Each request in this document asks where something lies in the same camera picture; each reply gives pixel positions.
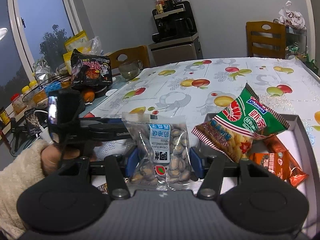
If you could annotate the yellow lid jar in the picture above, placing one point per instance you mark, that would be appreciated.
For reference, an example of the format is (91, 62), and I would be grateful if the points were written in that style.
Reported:
(28, 88)

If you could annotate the orange snack packets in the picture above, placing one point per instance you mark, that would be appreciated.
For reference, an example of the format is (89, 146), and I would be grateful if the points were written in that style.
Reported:
(280, 162)

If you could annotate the person's left hand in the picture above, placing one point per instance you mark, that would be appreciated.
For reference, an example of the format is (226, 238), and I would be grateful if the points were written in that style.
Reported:
(52, 156)

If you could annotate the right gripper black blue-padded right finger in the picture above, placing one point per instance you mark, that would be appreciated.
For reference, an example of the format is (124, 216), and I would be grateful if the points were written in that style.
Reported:
(209, 166)

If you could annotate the black water dispenser machine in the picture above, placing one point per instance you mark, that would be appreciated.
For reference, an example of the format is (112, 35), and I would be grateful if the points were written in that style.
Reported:
(177, 38)

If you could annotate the orange fruit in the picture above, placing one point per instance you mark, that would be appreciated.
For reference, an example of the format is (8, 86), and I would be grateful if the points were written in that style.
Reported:
(88, 95)

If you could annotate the black instant noodle bag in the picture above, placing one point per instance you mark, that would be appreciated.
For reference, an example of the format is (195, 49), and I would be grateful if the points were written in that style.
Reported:
(90, 70)

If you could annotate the fruit pattern tablecloth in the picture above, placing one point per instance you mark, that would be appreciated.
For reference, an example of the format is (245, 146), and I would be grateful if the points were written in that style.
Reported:
(199, 90)

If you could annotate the green prawn cracker bag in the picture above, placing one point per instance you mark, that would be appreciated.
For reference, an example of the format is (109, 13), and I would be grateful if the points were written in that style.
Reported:
(233, 130)

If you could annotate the glass cup green tint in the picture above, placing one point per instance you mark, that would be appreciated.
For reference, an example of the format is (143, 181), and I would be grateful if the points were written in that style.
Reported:
(130, 69)

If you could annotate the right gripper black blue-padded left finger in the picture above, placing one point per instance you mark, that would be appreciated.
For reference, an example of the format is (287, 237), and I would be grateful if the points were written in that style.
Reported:
(117, 168)

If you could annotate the red lid jar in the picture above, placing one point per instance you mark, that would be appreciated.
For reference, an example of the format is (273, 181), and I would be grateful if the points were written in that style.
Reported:
(17, 103)

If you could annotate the wooden chair behind table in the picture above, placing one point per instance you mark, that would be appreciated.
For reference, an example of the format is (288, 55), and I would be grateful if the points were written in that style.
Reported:
(139, 53)

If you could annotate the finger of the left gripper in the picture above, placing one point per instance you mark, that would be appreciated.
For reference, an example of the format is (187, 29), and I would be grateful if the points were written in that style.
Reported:
(104, 133)
(85, 122)

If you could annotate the blue package on windowsill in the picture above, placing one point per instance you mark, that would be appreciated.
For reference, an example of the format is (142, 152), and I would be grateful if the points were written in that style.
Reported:
(53, 86)

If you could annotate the wooden chair right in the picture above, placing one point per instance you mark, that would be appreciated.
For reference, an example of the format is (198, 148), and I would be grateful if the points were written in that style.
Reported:
(266, 39)

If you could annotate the yellow snack bag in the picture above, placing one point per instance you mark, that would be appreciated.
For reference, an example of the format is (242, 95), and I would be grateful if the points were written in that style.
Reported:
(76, 42)

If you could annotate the cream fleece sleeve forearm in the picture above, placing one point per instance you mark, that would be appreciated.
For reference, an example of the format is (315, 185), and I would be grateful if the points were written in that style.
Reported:
(22, 173)

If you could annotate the smartphone on stand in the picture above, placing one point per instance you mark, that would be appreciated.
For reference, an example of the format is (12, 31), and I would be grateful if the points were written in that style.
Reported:
(32, 122)

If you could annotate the clear bag watermelon seeds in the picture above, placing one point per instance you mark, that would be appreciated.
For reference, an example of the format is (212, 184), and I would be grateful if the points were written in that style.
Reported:
(163, 144)

